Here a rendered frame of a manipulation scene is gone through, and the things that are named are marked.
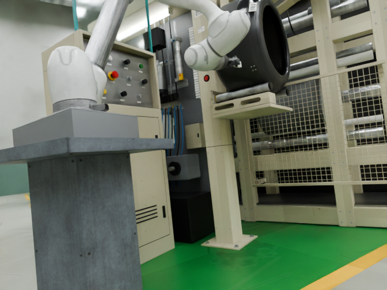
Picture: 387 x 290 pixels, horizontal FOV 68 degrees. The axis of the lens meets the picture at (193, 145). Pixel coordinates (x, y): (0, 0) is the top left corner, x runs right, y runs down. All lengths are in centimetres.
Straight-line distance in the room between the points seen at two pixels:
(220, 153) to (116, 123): 88
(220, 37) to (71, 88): 58
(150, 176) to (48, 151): 99
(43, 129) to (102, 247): 43
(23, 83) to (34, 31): 180
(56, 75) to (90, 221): 51
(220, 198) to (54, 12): 1064
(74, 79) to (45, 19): 1059
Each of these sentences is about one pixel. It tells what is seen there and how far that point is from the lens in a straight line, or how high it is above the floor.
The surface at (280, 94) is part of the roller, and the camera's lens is 186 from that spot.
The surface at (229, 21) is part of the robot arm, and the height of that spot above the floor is 106.
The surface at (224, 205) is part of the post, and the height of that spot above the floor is 24.
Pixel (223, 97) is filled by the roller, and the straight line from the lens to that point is 170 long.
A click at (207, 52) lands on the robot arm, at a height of 98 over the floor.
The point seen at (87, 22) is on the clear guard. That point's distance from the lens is 173.
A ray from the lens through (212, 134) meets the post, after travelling 181.
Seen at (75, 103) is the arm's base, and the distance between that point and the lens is 107.
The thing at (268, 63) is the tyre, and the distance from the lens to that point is 160.
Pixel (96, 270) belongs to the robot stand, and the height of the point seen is 25.
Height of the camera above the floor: 57
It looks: 2 degrees up
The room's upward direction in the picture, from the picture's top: 6 degrees counter-clockwise
